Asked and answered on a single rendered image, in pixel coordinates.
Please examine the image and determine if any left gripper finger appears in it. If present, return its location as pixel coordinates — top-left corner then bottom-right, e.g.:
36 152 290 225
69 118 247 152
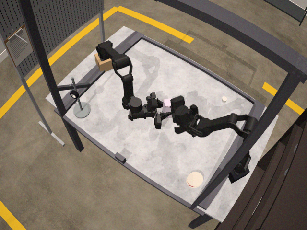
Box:
157 98 163 108
160 112 172 121

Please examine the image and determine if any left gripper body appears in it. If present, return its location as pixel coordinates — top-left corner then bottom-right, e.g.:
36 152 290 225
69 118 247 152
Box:
142 92 162 129

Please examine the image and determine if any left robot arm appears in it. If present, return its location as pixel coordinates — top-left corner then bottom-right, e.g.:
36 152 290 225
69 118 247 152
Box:
96 40 158 121

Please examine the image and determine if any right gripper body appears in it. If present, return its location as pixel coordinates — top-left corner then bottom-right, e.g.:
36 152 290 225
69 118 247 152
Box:
170 96 185 134

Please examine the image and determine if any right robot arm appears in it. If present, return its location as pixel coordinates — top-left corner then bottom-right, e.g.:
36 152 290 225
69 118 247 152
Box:
175 104 258 175

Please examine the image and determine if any grey ruled paper sheet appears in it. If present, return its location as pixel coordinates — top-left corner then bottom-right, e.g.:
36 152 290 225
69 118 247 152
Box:
6 28 33 66

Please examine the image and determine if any brown clipboard with paper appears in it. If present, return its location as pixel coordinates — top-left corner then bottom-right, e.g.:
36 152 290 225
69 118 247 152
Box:
4 24 33 67

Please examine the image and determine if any black tape roll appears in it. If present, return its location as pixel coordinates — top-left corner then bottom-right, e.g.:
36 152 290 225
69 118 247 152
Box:
70 90 79 99

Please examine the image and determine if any dark grey metal gantry frame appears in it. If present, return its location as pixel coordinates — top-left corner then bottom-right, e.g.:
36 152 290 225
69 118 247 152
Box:
18 0 307 209

